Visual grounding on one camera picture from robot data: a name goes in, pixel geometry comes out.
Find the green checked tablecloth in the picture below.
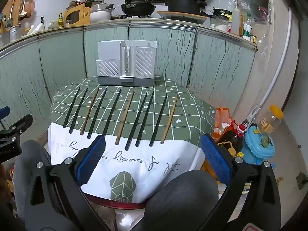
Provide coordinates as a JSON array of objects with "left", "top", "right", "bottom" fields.
[{"left": 47, "top": 76, "right": 217, "bottom": 203}]

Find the blue cartoon plastic container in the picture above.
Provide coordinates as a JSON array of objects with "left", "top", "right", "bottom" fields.
[{"left": 239, "top": 125, "right": 276, "bottom": 166}]

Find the white plastic tool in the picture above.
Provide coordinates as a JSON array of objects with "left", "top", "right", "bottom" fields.
[{"left": 242, "top": 105, "right": 262, "bottom": 128}]

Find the white plastic holder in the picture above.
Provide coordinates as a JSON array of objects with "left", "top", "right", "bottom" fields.
[{"left": 25, "top": 23, "right": 46, "bottom": 36}]

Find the pile of small packets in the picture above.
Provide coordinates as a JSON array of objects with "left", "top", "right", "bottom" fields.
[{"left": 70, "top": 0, "right": 97, "bottom": 8}]

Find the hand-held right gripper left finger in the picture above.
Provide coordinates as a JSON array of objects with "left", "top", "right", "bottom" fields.
[{"left": 29, "top": 135, "right": 111, "bottom": 231}]

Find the long wooden cutting board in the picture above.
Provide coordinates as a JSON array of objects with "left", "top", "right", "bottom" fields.
[{"left": 156, "top": 11, "right": 213, "bottom": 21}]

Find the black cast iron pot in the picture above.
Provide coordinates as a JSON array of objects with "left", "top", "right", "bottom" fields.
[{"left": 166, "top": 0, "right": 208, "bottom": 15}]

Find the wooden chopstick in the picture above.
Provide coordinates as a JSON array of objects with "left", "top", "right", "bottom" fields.
[
  {"left": 115, "top": 90, "right": 136, "bottom": 145},
  {"left": 160, "top": 95, "right": 179, "bottom": 144},
  {"left": 80, "top": 88, "right": 100, "bottom": 136}
]

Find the row of black chopsticks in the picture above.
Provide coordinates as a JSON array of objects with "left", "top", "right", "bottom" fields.
[{"left": 62, "top": 87, "right": 169, "bottom": 150}]

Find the black electric cooker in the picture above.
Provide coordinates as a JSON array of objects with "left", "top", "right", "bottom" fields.
[{"left": 212, "top": 8, "right": 233, "bottom": 23}]

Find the orange plastic bag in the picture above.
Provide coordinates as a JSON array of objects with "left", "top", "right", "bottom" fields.
[{"left": 213, "top": 107, "right": 235, "bottom": 141}]

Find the white bowl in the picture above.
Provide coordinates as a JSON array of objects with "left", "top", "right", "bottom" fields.
[{"left": 90, "top": 9, "right": 112, "bottom": 24}]

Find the white utensil holder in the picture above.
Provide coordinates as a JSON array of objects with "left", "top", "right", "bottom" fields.
[{"left": 96, "top": 40, "right": 158, "bottom": 88}]

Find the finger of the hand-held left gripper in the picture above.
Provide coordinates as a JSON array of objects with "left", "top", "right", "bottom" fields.
[
  {"left": 0, "top": 106, "right": 11, "bottom": 121},
  {"left": 0, "top": 114, "right": 33, "bottom": 147}
]

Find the yellow lid plastic jar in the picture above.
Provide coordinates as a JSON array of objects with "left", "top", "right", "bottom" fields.
[{"left": 257, "top": 105, "right": 284, "bottom": 135}]

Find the aluminium cup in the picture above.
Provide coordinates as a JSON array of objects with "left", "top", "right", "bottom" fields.
[{"left": 10, "top": 25, "right": 21, "bottom": 42}]

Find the wooden knife block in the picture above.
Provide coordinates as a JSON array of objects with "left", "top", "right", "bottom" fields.
[{"left": 63, "top": 5, "right": 92, "bottom": 27}]

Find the white pipe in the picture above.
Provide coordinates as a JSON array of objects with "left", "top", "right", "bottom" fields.
[{"left": 249, "top": 7, "right": 293, "bottom": 128}]

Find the green label bottle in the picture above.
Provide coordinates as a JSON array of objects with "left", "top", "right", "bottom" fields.
[{"left": 243, "top": 17, "right": 252, "bottom": 41}]

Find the red table rim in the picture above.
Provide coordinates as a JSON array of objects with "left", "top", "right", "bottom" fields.
[{"left": 85, "top": 194, "right": 148, "bottom": 210}]

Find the black wok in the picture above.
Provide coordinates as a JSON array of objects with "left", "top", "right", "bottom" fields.
[{"left": 117, "top": 0, "right": 157, "bottom": 17}]

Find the green glass cabinet door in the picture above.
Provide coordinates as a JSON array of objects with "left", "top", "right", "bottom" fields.
[
  {"left": 38, "top": 30, "right": 88, "bottom": 99},
  {"left": 195, "top": 28, "right": 256, "bottom": 110},
  {"left": 84, "top": 25, "right": 130, "bottom": 79},
  {"left": 0, "top": 40, "right": 50, "bottom": 130},
  {"left": 129, "top": 25, "right": 197, "bottom": 88}
]

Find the clear plastic bowl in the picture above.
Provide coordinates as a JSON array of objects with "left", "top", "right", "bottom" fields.
[{"left": 91, "top": 3, "right": 113, "bottom": 12}]

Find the white squeeze bottle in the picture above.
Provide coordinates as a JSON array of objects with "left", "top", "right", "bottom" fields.
[{"left": 231, "top": 7, "right": 242, "bottom": 36}]

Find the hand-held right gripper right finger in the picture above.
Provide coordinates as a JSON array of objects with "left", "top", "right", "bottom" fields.
[{"left": 201, "top": 133, "right": 281, "bottom": 231}]

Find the gas stove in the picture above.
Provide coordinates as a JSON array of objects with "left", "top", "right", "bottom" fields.
[{"left": 113, "top": 13, "right": 211, "bottom": 26}]

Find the clear container with white powder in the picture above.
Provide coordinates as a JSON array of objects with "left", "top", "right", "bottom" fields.
[{"left": 209, "top": 16, "right": 229, "bottom": 32}]

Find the dark oil bottle red cap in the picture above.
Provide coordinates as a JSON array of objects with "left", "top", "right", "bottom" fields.
[{"left": 217, "top": 121, "right": 248, "bottom": 154}]

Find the wooden chopping board with handle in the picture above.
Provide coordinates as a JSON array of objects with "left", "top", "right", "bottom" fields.
[{"left": 0, "top": 0, "right": 27, "bottom": 34}]

